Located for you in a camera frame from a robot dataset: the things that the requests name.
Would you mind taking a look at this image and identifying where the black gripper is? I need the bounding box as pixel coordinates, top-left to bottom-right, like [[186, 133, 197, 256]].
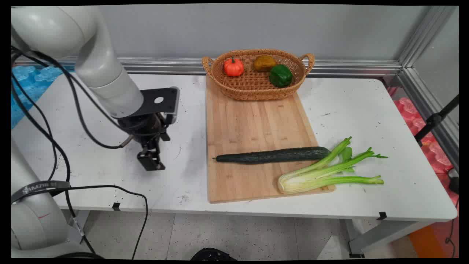
[[118, 112, 171, 172]]

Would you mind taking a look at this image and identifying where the dark green cucumber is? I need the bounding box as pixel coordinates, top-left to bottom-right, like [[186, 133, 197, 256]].
[[213, 146, 332, 164]]

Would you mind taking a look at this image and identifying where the bamboo cutting board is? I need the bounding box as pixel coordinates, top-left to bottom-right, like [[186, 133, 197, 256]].
[[205, 75, 336, 204]]

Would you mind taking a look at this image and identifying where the grey metal table leg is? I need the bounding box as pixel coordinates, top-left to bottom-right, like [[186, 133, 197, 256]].
[[346, 219, 436, 259], [66, 210, 90, 244]]

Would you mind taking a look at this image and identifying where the black round floor object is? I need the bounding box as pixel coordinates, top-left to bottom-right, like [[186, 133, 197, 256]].
[[191, 247, 237, 261]]

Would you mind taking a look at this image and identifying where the orange toy pumpkin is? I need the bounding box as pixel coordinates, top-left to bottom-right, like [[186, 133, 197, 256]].
[[224, 56, 244, 77]]

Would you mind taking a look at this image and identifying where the woven wicker basket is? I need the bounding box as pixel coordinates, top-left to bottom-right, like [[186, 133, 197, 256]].
[[202, 49, 315, 101]]

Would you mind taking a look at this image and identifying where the blue foam floor mat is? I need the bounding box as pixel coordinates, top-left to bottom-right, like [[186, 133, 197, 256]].
[[11, 65, 75, 129]]

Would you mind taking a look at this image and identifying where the yellow-brown toy bell pepper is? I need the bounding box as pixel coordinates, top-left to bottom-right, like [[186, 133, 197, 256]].
[[254, 55, 277, 72]]

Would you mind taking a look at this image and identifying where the green toy bell pepper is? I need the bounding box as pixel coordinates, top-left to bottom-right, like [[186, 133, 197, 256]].
[[269, 64, 293, 88]]

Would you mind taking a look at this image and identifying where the green celery bunch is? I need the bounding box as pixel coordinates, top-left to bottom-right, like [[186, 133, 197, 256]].
[[277, 136, 388, 195]]

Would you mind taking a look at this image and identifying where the red foam floor mat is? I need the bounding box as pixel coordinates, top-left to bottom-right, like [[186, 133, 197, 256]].
[[387, 86, 459, 257]]

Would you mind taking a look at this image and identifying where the black tripod leg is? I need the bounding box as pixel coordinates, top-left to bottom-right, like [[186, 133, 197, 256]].
[[414, 95, 459, 147]]

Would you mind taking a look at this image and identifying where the small black device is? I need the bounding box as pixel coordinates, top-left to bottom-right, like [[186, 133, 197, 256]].
[[449, 169, 459, 195]]

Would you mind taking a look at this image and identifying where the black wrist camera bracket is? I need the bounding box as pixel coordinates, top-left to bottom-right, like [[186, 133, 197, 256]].
[[137, 87, 180, 124]]

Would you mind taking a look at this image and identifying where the black looping cable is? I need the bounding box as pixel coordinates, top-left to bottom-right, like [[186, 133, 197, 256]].
[[48, 185, 149, 259]]

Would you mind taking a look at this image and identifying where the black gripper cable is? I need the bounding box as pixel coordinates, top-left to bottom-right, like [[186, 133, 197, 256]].
[[11, 46, 134, 149]]

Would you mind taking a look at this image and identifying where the black camera cable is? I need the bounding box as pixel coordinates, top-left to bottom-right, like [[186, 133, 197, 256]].
[[11, 70, 96, 255]]

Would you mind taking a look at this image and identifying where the grey SAMZHE velcro strap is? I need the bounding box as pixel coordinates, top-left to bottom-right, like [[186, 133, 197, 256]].
[[11, 181, 71, 204]]

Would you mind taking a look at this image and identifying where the aluminium frame rail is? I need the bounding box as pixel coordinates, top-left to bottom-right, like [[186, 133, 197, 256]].
[[15, 57, 402, 77], [398, 68, 459, 171]]

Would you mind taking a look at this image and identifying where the aluminium frame post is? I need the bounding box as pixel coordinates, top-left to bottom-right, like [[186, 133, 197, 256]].
[[399, 5, 458, 68]]

